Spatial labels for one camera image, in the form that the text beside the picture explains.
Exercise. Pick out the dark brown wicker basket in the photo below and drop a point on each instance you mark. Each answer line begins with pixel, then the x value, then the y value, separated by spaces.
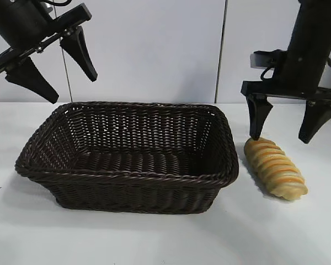
pixel 127 187

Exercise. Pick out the thin grey vertical rod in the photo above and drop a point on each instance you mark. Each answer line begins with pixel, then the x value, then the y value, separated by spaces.
pixel 67 80
pixel 220 55

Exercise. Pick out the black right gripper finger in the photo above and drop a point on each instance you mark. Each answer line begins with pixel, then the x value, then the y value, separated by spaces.
pixel 258 116

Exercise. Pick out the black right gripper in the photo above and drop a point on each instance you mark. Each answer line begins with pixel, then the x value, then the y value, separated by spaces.
pixel 309 41

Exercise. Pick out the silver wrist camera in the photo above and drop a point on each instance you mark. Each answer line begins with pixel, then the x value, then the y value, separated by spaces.
pixel 264 59
pixel 47 4

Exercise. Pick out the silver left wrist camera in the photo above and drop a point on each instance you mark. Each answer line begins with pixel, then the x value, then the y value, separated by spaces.
pixel 47 4

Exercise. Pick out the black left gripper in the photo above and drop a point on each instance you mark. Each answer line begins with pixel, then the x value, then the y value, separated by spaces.
pixel 19 25

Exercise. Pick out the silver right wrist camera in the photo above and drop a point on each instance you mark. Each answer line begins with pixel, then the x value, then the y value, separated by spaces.
pixel 264 59

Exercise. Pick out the long striped bread loaf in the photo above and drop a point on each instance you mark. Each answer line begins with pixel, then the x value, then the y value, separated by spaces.
pixel 275 171

